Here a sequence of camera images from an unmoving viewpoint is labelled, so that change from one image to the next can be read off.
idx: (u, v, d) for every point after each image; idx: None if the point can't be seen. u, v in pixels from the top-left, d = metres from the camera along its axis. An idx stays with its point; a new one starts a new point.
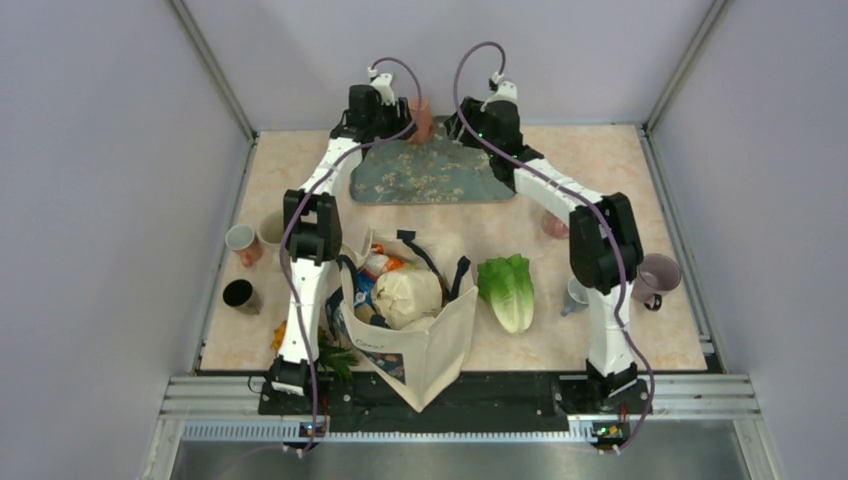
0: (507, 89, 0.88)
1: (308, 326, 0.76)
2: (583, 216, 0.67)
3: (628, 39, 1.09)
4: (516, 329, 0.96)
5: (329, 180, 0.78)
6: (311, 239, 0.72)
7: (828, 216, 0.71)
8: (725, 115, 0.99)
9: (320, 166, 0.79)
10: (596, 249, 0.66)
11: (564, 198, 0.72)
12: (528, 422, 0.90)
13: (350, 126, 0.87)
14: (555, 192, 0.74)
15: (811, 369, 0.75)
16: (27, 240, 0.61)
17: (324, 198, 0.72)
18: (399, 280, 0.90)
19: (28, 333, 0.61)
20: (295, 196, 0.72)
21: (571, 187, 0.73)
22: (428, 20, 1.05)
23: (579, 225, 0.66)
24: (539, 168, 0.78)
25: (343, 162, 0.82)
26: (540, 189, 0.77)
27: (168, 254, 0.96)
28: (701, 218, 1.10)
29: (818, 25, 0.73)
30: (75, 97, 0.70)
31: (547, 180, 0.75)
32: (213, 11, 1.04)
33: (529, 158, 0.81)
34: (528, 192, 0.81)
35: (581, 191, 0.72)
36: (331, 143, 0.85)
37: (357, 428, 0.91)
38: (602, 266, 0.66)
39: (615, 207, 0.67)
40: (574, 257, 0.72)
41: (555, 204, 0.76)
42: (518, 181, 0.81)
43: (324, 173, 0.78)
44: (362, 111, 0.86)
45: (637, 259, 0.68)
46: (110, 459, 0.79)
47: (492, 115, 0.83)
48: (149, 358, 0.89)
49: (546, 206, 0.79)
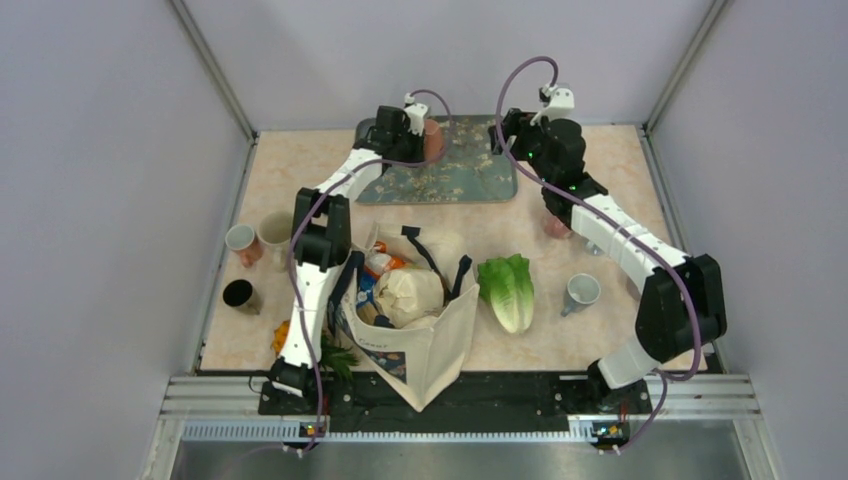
0: (563, 99, 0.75)
1: (311, 330, 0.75)
2: (664, 280, 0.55)
3: (628, 39, 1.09)
4: (515, 329, 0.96)
5: (346, 184, 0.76)
6: (321, 242, 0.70)
7: (828, 215, 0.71)
8: (725, 115, 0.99)
9: (340, 170, 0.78)
10: (676, 320, 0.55)
11: (638, 252, 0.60)
12: (528, 422, 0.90)
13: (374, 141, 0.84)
14: (627, 244, 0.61)
15: (812, 369, 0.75)
16: (25, 238, 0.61)
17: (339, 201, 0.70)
18: (402, 278, 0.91)
19: (27, 330, 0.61)
20: (309, 194, 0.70)
21: (645, 240, 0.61)
22: (428, 20, 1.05)
23: (658, 292, 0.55)
24: (603, 207, 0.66)
25: (362, 170, 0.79)
26: (604, 234, 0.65)
27: (167, 255, 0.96)
28: (701, 217, 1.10)
29: (819, 23, 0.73)
30: (73, 95, 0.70)
31: (615, 226, 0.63)
32: (213, 11, 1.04)
33: (590, 191, 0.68)
34: (586, 233, 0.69)
35: (658, 247, 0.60)
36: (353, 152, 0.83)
37: (357, 428, 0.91)
38: (678, 339, 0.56)
39: (700, 273, 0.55)
40: (640, 321, 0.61)
41: (623, 256, 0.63)
42: (574, 218, 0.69)
43: (343, 177, 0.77)
44: (388, 129, 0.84)
45: (716, 331, 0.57)
46: (110, 459, 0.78)
47: (553, 138, 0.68)
48: (148, 359, 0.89)
49: (607, 253, 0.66)
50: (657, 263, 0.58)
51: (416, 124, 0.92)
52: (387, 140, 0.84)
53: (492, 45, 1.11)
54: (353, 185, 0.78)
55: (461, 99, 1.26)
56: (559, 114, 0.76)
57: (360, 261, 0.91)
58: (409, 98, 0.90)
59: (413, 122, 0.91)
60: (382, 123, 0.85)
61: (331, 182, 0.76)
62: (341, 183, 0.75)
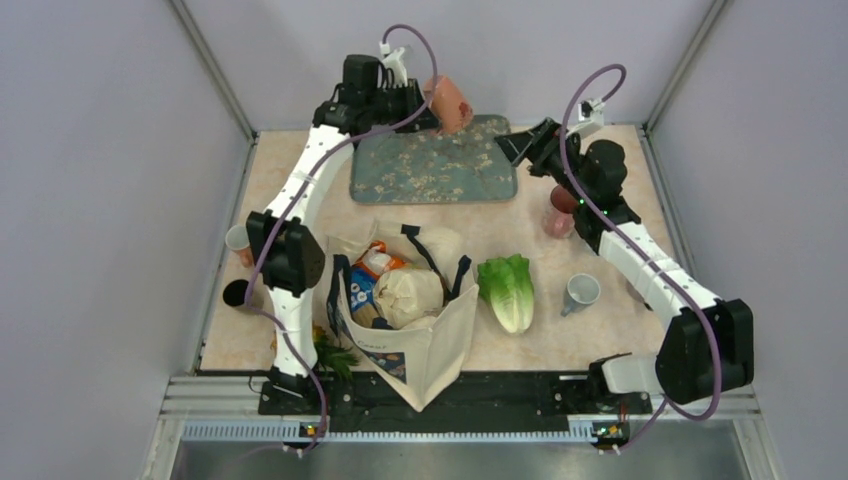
0: (598, 116, 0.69)
1: (300, 345, 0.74)
2: (690, 321, 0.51)
3: (629, 38, 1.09)
4: (515, 329, 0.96)
5: (305, 196, 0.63)
6: (286, 272, 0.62)
7: (828, 215, 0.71)
8: (725, 115, 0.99)
9: (295, 175, 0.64)
10: (699, 364, 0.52)
11: (666, 289, 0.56)
12: (528, 422, 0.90)
13: (342, 108, 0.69)
14: (655, 279, 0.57)
15: (811, 370, 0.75)
16: (27, 238, 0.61)
17: (295, 226, 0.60)
18: (402, 278, 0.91)
19: (28, 329, 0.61)
20: (261, 221, 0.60)
21: (675, 276, 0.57)
22: (428, 19, 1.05)
23: (683, 334, 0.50)
24: (635, 235, 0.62)
25: (322, 168, 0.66)
26: (632, 264, 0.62)
27: (167, 257, 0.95)
28: (700, 217, 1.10)
29: (818, 23, 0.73)
30: (74, 95, 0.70)
31: (645, 259, 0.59)
32: (212, 11, 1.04)
33: (622, 217, 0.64)
34: (615, 261, 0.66)
35: (688, 286, 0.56)
36: (312, 134, 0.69)
37: (357, 428, 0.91)
38: (700, 384, 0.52)
39: (731, 318, 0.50)
40: (662, 359, 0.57)
41: (651, 290, 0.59)
42: (603, 244, 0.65)
43: (301, 186, 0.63)
44: (358, 89, 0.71)
45: (743, 379, 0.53)
46: (110, 460, 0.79)
47: (594, 163, 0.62)
48: (148, 359, 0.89)
49: (634, 285, 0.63)
50: (685, 303, 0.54)
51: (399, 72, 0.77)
52: (359, 106, 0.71)
53: (492, 45, 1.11)
54: (313, 194, 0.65)
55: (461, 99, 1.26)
56: (588, 129, 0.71)
57: (344, 263, 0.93)
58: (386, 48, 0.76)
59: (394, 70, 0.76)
60: (351, 81, 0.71)
61: (289, 199, 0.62)
62: (297, 202, 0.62)
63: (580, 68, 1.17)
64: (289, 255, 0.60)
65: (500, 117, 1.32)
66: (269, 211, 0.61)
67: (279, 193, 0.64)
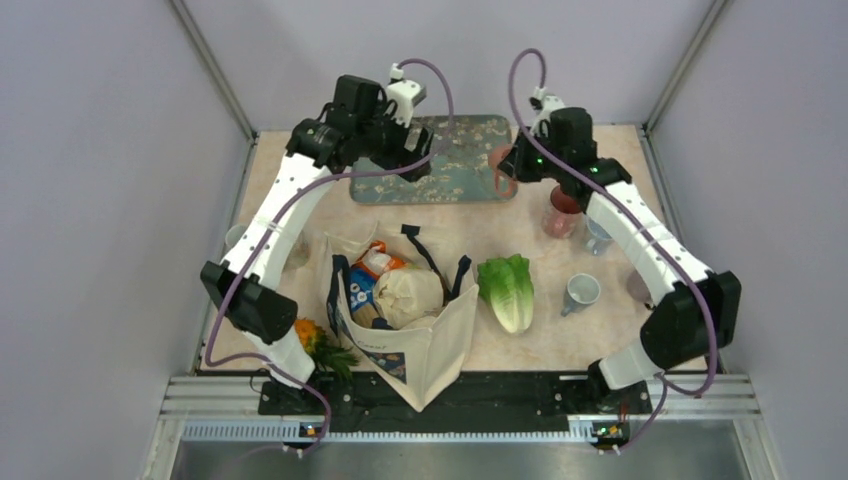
0: (554, 104, 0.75)
1: (290, 369, 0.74)
2: (683, 296, 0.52)
3: (629, 37, 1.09)
4: (515, 329, 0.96)
5: (267, 247, 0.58)
6: (248, 322, 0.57)
7: (828, 214, 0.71)
8: (725, 114, 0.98)
9: (258, 221, 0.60)
10: (685, 335, 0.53)
11: (659, 260, 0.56)
12: (528, 422, 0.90)
13: (320, 134, 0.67)
14: (647, 249, 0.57)
15: (812, 369, 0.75)
16: (27, 237, 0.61)
17: (253, 283, 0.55)
18: (402, 278, 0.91)
19: (29, 327, 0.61)
20: (217, 271, 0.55)
21: (667, 246, 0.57)
22: (429, 19, 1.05)
23: (675, 309, 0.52)
24: (626, 199, 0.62)
25: (290, 211, 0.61)
26: (623, 230, 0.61)
27: (168, 257, 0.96)
28: (700, 218, 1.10)
29: (818, 22, 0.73)
30: (75, 95, 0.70)
31: (638, 228, 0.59)
32: (212, 12, 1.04)
33: (612, 176, 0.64)
34: (605, 224, 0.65)
35: (680, 257, 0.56)
36: (285, 166, 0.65)
37: (357, 428, 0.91)
38: (684, 351, 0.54)
39: (720, 290, 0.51)
40: (646, 325, 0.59)
41: (639, 259, 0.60)
42: (592, 205, 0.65)
43: (263, 234, 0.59)
44: (349, 110, 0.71)
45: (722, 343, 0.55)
46: (109, 460, 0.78)
47: (557, 119, 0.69)
48: (147, 359, 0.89)
49: (624, 251, 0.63)
50: (678, 276, 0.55)
51: (401, 106, 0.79)
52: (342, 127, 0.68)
53: (492, 45, 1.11)
54: (277, 242, 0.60)
55: (461, 99, 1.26)
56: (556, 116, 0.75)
57: (344, 263, 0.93)
58: (396, 72, 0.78)
59: (399, 106, 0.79)
60: (343, 102, 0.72)
61: (249, 250, 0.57)
62: (256, 255, 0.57)
63: (582, 69, 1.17)
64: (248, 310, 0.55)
65: (500, 117, 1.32)
66: (227, 261, 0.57)
67: (241, 240, 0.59)
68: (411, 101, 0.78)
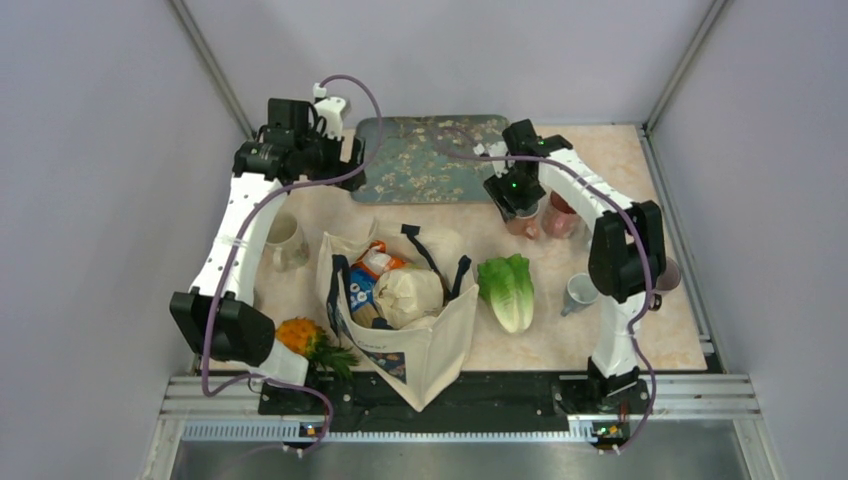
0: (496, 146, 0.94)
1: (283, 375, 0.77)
2: (611, 220, 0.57)
3: (628, 38, 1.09)
4: (515, 329, 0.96)
5: (237, 262, 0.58)
6: (232, 343, 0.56)
7: (829, 214, 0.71)
8: (725, 114, 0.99)
9: (221, 240, 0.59)
10: (621, 257, 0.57)
11: (592, 199, 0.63)
12: (528, 422, 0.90)
13: (264, 151, 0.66)
14: (583, 192, 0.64)
15: (813, 369, 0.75)
16: (25, 238, 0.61)
17: (230, 300, 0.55)
18: (401, 278, 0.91)
19: (28, 327, 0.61)
20: (188, 300, 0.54)
21: (599, 187, 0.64)
22: (429, 18, 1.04)
23: (606, 233, 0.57)
24: (566, 160, 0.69)
25: (251, 225, 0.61)
26: (564, 183, 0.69)
27: (168, 258, 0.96)
28: (700, 218, 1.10)
29: (818, 22, 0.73)
30: (74, 95, 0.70)
31: (574, 177, 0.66)
32: (213, 12, 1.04)
33: (556, 145, 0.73)
34: (553, 185, 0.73)
35: (611, 194, 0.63)
36: (235, 187, 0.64)
37: (357, 428, 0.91)
38: (623, 275, 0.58)
39: (645, 217, 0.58)
40: (592, 259, 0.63)
41: (581, 205, 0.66)
42: (541, 171, 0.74)
43: (230, 252, 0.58)
44: (287, 128, 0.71)
45: (658, 270, 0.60)
46: (108, 460, 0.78)
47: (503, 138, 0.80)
48: (146, 359, 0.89)
49: (569, 203, 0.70)
50: (608, 207, 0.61)
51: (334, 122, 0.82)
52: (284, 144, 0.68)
53: (492, 45, 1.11)
54: (246, 257, 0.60)
55: (461, 98, 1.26)
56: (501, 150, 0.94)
57: (344, 263, 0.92)
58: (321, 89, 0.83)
59: (330, 122, 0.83)
60: (279, 121, 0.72)
61: (218, 270, 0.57)
62: (228, 272, 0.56)
63: (582, 70, 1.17)
64: (225, 324, 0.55)
65: (500, 117, 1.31)
66: (196, 286, 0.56)
67: (206, 263, 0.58)
68: (340, 115, 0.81)
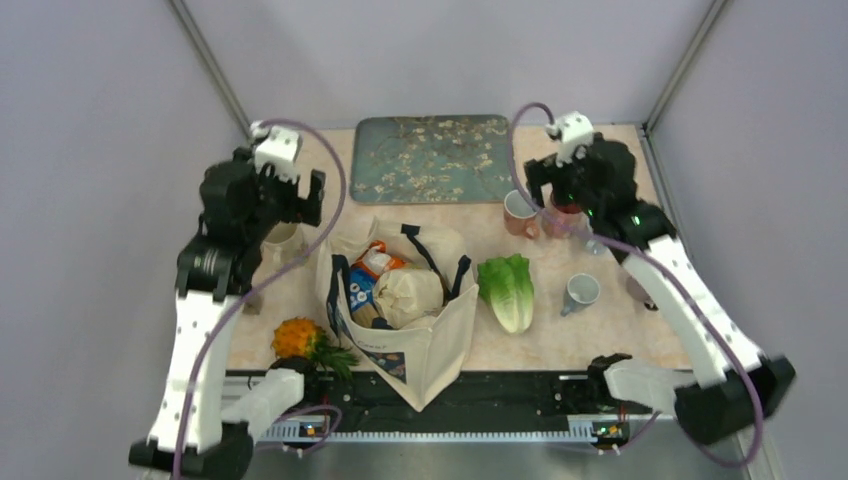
0: (576, 128, 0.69)
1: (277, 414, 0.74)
2: (735, 386, 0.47)
3: (628, 38, 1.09)
4: (515, 329, 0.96)
5: (194, 408, 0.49)
6: None
7: (829, 213, 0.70)
8: (725, 114, 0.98)
9: (172, 386, 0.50)
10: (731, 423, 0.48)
11: (709, 341, 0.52)
12: (528, 421, 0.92)
13: (208, 257, 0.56)
14: (698, 326, 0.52)
15: (813, 368, 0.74)
16: (26, 237, 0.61)
17: (192, 454, 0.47)
18: (401, 278, 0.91)
19: (28, 326, 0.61)
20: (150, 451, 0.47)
21: (718, 324, 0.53)
22: (429, 19, 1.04)
23: (725, 400, 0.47)
24: (673, 261, 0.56)
25: (205, 359, 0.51)
26: (668, 297, 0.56)
27: (167, 258, 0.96)
28: (701, 218, 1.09)
29: (817, 20, 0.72)
30: (73, 95, 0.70)
31: (688, 300, 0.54)
32: (213, 12, 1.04)
33: (656, 228, 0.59)
34: (642, 281, 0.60)
35: (731, 337, 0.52)
36: (181, 310, 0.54)
37: (357, 427, 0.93)
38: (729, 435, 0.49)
39: (776, 382, 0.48)
40: (688, 399, 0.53)
41: (686, 334, 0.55)
42: (629, 261, 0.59)
43: (184, 399, 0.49)
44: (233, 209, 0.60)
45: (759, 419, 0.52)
46: (106, 461, 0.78)
47: (597, 156, 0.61)
48: (144, 360, 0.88)
49: (663, 311, 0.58)
50: (729, 363, 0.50)
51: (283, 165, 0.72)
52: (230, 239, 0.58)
53: (492, 45, 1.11)
54: (203, 398, 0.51)
55: (461, 97, 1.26)
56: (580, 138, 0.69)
57: (344, 263, 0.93)
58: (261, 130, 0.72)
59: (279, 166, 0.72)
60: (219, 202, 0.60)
61: (175, 418, 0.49)
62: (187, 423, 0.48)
63: (582, 69, 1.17)
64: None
65: (500, 117, 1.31)
66: (154, 437, 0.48)
67: (160, 408, 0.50)
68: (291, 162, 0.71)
